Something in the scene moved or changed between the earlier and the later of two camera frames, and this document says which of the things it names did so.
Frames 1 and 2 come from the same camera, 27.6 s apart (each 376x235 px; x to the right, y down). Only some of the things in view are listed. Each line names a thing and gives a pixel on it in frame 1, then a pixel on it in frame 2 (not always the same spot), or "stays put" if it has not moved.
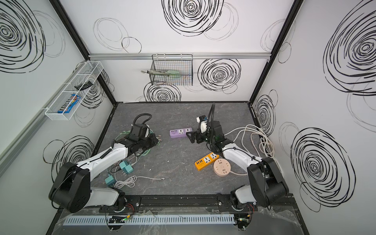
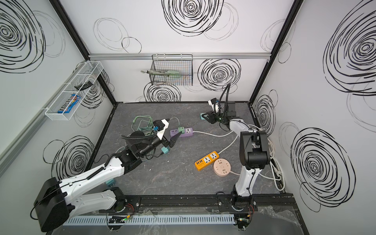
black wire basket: (182, 62) stays put
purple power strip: (179, 132) stays put
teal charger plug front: (109, 180) stays put
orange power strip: (206, 160) stays put
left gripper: (151, 140) to (164, 141)
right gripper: (198, 137) to (214, 116)
